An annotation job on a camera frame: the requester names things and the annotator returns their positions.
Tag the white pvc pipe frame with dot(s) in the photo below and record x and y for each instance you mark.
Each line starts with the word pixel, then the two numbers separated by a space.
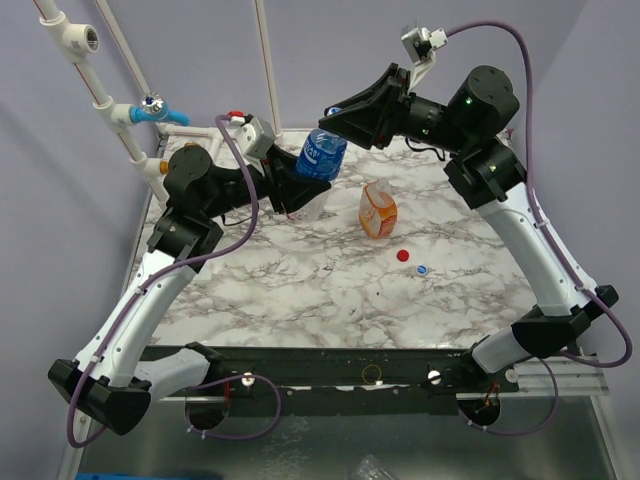
pixel 77 42

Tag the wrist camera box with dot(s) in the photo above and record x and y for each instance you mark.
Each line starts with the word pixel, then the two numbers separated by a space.
pixel 421 45
pixel 255 137

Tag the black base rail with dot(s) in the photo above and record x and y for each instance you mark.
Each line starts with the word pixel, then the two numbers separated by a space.
pixel 348 382

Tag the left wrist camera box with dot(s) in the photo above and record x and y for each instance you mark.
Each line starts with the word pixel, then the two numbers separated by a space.
pixel 255 137

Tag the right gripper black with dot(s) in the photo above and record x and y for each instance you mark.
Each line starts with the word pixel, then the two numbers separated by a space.
pixel 397 105

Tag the blue faucet valve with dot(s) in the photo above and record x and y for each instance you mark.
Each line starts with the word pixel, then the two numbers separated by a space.
pixel 153 108

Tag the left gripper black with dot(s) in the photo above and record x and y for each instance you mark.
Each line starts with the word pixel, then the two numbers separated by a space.
pixel 284 184

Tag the orange plastic jar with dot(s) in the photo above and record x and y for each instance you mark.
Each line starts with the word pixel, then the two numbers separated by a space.
pixel 377 210

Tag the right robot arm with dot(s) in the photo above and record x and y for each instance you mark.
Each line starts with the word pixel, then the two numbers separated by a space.
pixel 493 182

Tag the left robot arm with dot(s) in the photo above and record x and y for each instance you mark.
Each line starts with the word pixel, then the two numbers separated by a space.
pixel 108 380

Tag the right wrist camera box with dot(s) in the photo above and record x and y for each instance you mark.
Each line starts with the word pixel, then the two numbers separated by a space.
pixel 421 45

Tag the blue label water bottle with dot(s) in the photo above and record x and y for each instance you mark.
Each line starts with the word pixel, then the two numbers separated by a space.
pixel 320 159

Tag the red bottle cap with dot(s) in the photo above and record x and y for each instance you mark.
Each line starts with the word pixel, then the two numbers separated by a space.
pixel 403 255

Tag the orange faucet valve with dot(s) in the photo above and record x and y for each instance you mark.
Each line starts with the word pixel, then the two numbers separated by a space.
pixel 164 165

